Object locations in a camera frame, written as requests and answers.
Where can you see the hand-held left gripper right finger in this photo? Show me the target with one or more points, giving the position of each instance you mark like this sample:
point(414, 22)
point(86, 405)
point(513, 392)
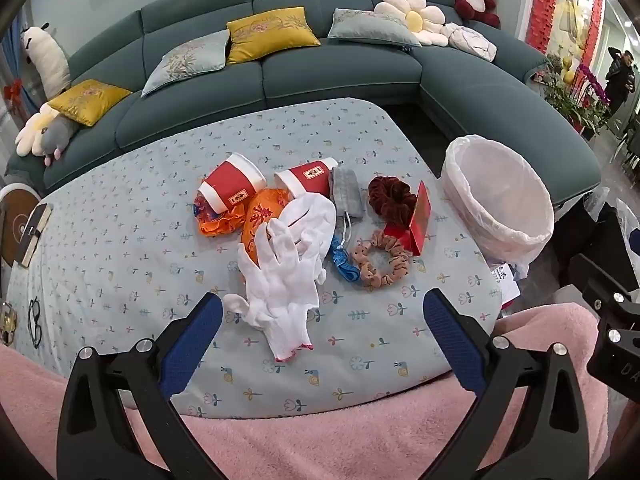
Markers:
point(452, 342)

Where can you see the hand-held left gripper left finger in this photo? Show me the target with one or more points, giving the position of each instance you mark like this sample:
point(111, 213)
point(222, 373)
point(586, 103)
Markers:
point(192, 345)

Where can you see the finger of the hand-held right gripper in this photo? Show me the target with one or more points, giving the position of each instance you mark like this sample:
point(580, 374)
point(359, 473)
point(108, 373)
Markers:
point(607, 292)

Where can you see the white trash bin with liner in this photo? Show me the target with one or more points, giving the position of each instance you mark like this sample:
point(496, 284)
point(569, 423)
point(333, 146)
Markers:
point(505, 230)

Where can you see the red and white paper cup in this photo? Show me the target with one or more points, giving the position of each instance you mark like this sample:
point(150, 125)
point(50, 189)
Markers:
point(230, 185)
point(307, 177)

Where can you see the dark red velvet scrunchie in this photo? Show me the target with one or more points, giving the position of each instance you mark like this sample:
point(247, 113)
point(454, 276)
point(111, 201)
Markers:
point(385, 187)

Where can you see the black bin with clear bag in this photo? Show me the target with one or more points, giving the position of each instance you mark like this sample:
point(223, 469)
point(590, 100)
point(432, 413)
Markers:
point(607, 225)

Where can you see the white printed paper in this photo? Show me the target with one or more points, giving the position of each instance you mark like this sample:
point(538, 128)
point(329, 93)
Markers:
point(505, 282)

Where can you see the white cotton glove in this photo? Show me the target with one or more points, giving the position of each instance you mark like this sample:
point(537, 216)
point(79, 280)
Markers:
point(310, 220)
point(277, 300)

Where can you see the brown scrunchie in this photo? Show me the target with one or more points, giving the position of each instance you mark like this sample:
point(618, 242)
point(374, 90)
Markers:
point(367, 272)

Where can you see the floral light blue tablecloth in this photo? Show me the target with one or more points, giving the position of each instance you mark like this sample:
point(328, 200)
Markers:
point(150, 240)

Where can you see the orange and blue patterned pouch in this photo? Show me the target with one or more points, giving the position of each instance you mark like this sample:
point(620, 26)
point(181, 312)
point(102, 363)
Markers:
point(215, 222)

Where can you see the red paper box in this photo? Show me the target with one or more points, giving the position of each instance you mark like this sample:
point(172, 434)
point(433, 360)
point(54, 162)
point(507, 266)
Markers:
point(422, 210)

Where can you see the blue scrunchie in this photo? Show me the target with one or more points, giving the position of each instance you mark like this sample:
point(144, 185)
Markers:
point(342, 260)

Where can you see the dark dining chair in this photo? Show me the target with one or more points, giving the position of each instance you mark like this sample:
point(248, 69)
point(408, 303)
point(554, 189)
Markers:
point(630, 152)

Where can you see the pink fleece clothing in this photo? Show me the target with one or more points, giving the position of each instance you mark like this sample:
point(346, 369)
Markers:
point(325, 435)

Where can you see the black rimmed glasses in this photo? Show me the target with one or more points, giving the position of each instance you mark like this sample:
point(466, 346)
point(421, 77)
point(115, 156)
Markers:
point(36, 322)

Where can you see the grey face mask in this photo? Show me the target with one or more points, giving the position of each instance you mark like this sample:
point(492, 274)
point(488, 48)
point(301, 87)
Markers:
point(347, 192)

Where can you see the green potted plant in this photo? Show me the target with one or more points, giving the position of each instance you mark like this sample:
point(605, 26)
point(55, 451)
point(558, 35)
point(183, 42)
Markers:
point(565, 97)

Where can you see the purple orchid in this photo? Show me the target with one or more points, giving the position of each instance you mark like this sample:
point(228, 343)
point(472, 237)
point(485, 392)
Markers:
point(592, 85)

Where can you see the round wooden side table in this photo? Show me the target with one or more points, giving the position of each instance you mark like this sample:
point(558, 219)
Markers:
point(12, 230)

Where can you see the yellow gourd ornament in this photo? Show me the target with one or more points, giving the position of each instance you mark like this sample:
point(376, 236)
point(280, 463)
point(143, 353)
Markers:
point(567, 66)

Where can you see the grey plush toy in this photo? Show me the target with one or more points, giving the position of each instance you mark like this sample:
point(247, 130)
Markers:
point(59, 135)

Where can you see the small yellow embroidered cushion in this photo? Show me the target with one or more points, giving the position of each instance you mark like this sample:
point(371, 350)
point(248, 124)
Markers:
point(85, 102)

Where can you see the cream flower plush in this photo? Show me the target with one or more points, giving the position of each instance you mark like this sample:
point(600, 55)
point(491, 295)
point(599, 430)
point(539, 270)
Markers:
point(29, 136)

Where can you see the grey-blue embroidered cushion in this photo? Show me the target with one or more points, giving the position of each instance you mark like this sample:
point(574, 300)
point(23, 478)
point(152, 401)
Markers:
point(372, 27)
point(187, 62)

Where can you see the white folded quilt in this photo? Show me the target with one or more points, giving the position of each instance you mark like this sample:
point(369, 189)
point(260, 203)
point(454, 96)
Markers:
point(472, 42)

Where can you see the teal sectional sofa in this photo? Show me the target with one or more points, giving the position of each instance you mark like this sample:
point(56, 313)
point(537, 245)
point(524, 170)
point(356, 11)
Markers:
point(325, 75)

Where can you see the red curtain bow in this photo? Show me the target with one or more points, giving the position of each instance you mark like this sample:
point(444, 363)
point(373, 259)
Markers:
point(12, 91)

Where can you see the white long plush toy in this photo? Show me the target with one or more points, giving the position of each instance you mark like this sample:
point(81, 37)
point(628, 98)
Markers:
point(47, 60)

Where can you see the large yellow embroidered cushion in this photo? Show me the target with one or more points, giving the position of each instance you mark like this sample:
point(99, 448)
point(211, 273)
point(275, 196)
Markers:
point(270, 32)

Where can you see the white daisy flower pillow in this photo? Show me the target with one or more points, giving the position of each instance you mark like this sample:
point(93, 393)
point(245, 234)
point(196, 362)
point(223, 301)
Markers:
point(400, 10)

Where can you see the blue curtain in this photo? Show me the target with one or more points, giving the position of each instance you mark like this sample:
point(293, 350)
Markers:
point(9, 55)

